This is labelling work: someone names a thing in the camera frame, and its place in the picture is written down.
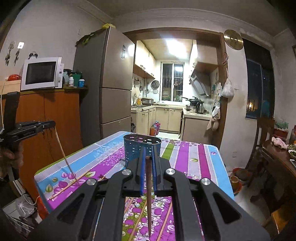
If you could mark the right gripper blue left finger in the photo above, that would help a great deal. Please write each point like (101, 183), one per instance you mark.
(134, 186)

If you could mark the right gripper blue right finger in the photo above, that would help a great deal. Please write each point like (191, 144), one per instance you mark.
(162, 187)

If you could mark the dark brown chopstick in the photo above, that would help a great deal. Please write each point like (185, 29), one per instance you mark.
(148, 166)

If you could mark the light bamboo chopstick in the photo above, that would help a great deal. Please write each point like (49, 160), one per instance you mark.
(64, 156)

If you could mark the left hand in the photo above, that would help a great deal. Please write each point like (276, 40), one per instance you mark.
(11, 159)

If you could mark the bamboo chopstick right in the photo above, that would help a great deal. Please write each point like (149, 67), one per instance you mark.
(165, 221)

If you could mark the bamboo chopstick under gripper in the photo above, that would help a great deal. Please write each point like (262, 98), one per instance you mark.
(136, 223)

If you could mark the floral striped tablecloth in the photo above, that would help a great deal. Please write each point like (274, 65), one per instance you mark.
(106, 157)

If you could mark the blue perforated utensil holder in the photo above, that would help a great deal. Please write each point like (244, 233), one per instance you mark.
(133, 143)

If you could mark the orange oil bottle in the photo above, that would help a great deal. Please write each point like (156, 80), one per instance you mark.
(153, 130)

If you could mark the orange wooden cabinet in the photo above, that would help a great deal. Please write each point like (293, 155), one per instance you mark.
(61, 106)

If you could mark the white microwave oven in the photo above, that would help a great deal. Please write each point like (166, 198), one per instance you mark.
(39, 73)

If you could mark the bamboo chopstick on table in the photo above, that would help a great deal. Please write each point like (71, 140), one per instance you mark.
(69, 185)

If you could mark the white medicine bottle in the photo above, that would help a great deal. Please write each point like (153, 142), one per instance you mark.
(71, 81)

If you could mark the blue lidded jar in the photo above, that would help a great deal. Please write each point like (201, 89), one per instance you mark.
(81, 83)

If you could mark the silver electric kettle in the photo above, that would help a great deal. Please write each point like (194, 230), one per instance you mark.
(200, 107)

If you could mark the black wok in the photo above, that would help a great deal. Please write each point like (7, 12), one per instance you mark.
(193, 101)

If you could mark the wooden chair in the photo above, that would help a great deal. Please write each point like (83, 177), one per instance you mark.
(264, 130)

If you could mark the range hood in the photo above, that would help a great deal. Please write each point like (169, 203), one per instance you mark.
(201, 83)

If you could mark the brown refrigerator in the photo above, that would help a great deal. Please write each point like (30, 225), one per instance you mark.
(105, 61)

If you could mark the white plastic hanging bag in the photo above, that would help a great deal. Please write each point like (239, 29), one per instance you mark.
(228, 90)

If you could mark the dark wooden dining table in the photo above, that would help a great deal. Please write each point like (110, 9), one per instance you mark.
(279, 186)

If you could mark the pink cloth on table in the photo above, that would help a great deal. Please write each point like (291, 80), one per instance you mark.
(278, 142)

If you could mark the gold round wall clock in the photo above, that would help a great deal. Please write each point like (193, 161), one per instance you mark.
(233, 39)

